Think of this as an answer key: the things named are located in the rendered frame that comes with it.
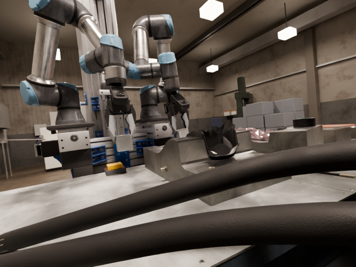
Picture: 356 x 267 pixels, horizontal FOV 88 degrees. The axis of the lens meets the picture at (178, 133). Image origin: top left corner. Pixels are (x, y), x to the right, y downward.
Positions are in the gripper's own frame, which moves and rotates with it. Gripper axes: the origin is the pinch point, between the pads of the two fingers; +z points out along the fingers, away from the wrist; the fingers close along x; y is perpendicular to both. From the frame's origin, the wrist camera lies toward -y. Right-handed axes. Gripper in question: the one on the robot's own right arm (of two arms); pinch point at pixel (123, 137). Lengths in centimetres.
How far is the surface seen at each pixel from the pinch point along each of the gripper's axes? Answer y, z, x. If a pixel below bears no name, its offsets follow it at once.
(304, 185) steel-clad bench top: -41, 15, -33
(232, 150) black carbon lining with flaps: -25.9, 6.4, -25.5
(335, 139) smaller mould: -18, 12, -96
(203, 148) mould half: -23.3, 4.8, -17.5
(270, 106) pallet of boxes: 221, -24, -363
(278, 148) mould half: -21, 10, -51
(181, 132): 9.6, 1.1, -27.9
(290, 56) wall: 470, -258, -841
